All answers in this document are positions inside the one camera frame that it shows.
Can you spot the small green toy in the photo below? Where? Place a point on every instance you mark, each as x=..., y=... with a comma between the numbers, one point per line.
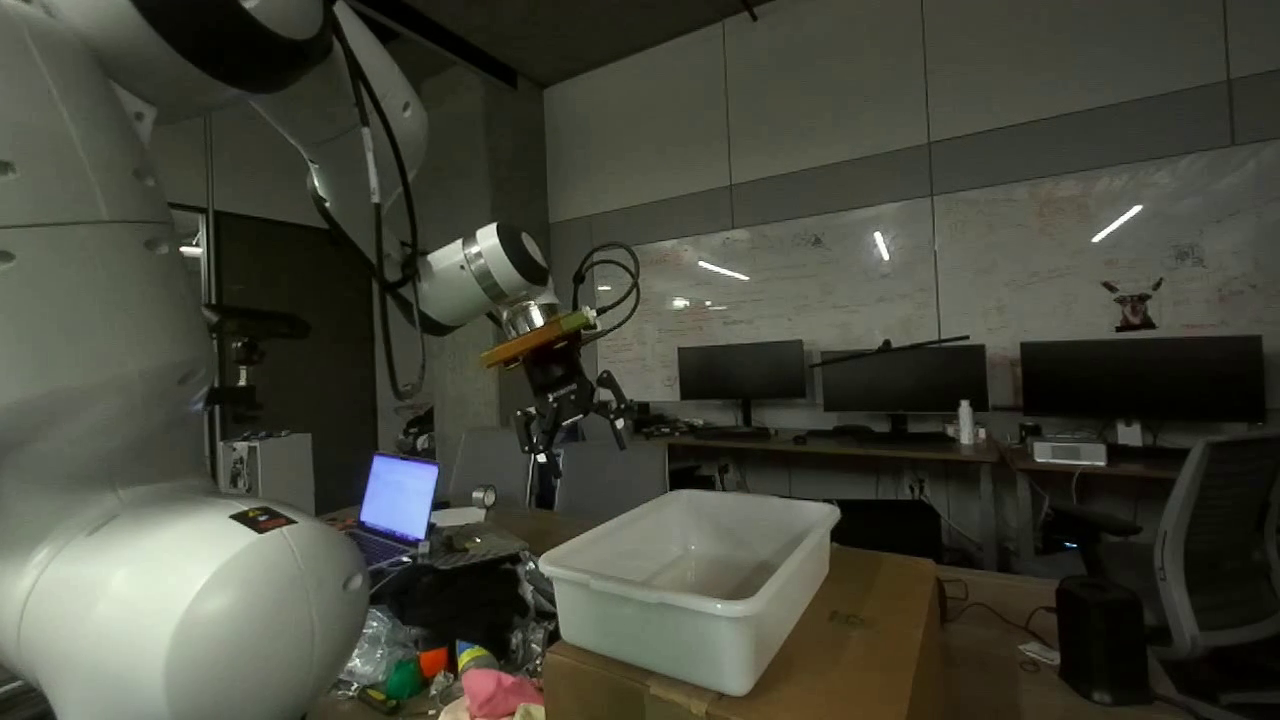
x=405, y=682

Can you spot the yellow orange wrist camera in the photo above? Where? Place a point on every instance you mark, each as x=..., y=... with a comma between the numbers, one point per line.
x=541, y=342

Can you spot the white bottle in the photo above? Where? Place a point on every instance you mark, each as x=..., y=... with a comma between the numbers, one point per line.
x=966, y=424

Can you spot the pink cloth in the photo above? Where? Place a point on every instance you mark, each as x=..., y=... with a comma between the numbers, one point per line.
x=501, y=694

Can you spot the small yellow ball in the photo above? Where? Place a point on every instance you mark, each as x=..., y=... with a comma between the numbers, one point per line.
x=474, y=657

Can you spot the open laptop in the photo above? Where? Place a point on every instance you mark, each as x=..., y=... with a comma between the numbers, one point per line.
x=399, y=499

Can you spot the small orange toy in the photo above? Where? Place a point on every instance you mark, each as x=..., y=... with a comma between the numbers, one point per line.
x=432, y=660

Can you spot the grey mesh office chair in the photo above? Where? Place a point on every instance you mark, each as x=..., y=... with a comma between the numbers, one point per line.
x=1220, y=547

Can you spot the wide black computer monitor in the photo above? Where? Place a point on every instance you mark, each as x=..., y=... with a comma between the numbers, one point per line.
x=1140, y=378

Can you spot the clear crumpled plastic bag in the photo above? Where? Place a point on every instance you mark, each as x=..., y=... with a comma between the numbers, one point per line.
x=366, y=653

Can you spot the long wooden desk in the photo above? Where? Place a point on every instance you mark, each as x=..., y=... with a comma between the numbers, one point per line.
x=852, y=448

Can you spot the black box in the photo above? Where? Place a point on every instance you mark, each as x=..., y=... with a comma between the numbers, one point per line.
x=460, y=603

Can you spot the small white box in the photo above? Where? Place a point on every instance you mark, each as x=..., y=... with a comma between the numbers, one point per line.
x=1131, y=435

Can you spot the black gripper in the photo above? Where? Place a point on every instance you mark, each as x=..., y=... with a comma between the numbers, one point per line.
x=559, y=389

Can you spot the white flat device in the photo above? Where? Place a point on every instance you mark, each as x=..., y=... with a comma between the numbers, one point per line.
x=1069, y=453

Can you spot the black cylindrical bin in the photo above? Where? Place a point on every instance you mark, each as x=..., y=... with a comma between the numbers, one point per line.
x=1102, y=640

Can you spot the white plastic bin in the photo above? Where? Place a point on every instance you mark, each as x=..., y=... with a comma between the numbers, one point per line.
x=683, y=634

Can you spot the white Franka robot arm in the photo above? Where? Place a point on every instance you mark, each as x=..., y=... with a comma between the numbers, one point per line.
x=104, y=402

